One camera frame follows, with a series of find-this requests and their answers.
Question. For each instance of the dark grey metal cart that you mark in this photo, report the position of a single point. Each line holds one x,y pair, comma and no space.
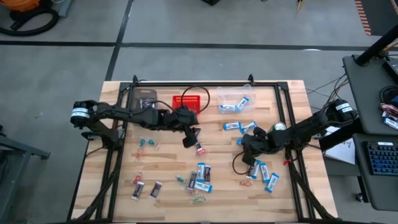
25,148

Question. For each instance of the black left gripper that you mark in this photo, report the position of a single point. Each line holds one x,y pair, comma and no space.
182,119

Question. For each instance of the red gummy candy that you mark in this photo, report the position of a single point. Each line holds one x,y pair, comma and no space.
201,151
137,178
192,192

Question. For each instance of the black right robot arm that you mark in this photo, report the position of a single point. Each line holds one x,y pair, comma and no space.
311,127

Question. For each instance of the clear plastic bin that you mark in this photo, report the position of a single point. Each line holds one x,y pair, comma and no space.
236,91

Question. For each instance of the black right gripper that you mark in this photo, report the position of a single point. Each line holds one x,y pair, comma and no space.
253,144

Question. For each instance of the grey translucent plastic bin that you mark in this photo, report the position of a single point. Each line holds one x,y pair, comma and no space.
140,93

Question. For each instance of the black backlit keyboard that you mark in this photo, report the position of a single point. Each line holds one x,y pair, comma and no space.
384,158

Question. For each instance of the white paper sheet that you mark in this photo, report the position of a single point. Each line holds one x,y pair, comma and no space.
342,152

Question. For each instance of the dark grey desk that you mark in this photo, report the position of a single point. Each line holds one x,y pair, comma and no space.
367,102
379,193

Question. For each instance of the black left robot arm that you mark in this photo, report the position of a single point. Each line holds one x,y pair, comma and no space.
124,113

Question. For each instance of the green wrapped gummy candy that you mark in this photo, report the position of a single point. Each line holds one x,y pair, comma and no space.
198,199

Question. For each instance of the black slanted pole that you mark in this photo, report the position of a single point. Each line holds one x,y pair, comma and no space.
376,48

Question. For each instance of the black mat orange striped edge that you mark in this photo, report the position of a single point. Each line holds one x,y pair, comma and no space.
382,15

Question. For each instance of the green soda can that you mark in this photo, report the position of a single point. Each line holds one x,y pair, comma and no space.
279,126

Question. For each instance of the red snack packet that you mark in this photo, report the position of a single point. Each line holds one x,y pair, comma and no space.
388,109

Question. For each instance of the red plastic basket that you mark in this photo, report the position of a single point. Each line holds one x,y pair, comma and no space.
186,100

